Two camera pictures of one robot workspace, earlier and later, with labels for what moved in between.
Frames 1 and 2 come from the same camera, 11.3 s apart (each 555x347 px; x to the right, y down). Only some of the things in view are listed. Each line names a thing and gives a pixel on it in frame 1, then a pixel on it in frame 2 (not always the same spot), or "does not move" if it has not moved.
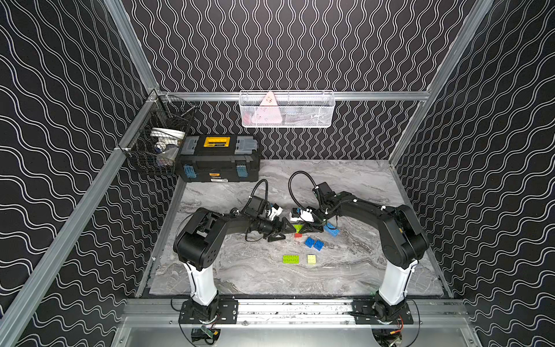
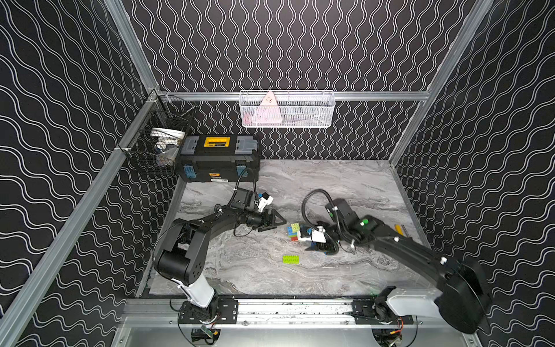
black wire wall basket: [155, 142] does not move
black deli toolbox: [218, 157] does not move
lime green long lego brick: [290, 259] does not move
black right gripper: [311, 226] → [321, 247]
